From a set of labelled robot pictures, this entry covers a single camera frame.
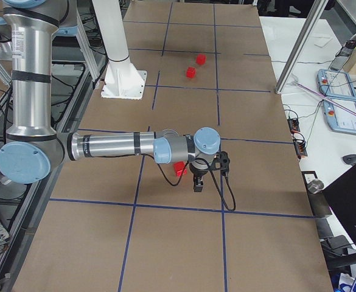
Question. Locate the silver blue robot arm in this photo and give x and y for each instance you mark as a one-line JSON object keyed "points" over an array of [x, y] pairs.
{"points": [[33, 148], [59, 15]]}

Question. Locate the teach pendant tablet near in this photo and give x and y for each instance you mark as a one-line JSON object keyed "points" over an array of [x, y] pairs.
{"points": [[339, 120]]}

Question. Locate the black orange connector board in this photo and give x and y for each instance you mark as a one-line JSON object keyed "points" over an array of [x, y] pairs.
{"points": [[300, 148], [293, 124]]}

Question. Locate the teach pendant tablet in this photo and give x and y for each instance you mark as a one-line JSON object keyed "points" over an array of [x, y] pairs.
{"points": [[339, 120], [336, 84]]}

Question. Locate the aluminium frame post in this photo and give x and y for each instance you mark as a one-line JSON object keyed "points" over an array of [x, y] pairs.
{"points": [[312, 19]]}

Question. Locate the black computer mouse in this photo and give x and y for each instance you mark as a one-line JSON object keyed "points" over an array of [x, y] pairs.
{"points": [[349, 159]]}

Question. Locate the white camera stand pole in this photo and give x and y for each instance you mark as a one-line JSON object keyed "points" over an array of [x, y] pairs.
{"points": [[122, 79]]}

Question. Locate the silver metal cup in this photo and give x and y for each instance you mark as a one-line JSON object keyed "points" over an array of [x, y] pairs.
{"points": [[315, 186]]}

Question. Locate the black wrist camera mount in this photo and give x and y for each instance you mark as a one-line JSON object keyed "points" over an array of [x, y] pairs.
{"points": [[221, 163]]}

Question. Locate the red cube block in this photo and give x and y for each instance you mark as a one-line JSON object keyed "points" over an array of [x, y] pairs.
{"points": [[191, 72], [201, 59], [180, 168]]}

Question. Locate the teach pendant tablet far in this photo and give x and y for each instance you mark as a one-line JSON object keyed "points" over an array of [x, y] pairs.
{"points": [[336, 84]]}

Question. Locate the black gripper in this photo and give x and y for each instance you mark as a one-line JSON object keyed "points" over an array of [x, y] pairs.
{"points": [[198, 174]]}

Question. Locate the black computer monitor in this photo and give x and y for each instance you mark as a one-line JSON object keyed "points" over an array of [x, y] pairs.
{"points": [[341, 197]]}

